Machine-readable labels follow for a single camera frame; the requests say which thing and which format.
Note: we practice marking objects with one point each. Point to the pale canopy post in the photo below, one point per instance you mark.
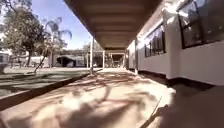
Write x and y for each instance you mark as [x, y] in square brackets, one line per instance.
[103, 60]
[91, 56]

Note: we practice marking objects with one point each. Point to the dark kerb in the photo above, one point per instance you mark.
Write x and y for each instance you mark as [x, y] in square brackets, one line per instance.
[36, 91]

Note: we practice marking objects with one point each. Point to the grass lawn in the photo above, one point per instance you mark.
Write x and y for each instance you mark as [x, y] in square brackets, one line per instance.
[30, 81]

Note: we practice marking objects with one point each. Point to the white building with dark windows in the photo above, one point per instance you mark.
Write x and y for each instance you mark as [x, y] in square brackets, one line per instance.
[196, 63]

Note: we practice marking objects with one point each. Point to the large leafy tree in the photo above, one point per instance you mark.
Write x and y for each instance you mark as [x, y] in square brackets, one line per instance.
[21, 30]

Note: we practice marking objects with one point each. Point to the low white building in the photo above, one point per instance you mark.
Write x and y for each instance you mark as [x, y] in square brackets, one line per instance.
[78, 60]

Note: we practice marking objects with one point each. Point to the pale concrete pavement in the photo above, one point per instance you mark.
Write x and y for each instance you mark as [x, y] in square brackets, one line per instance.
[100, 100]

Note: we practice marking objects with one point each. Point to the walkway canopy roof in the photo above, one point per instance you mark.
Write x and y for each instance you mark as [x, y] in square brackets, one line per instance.
[113, 20]

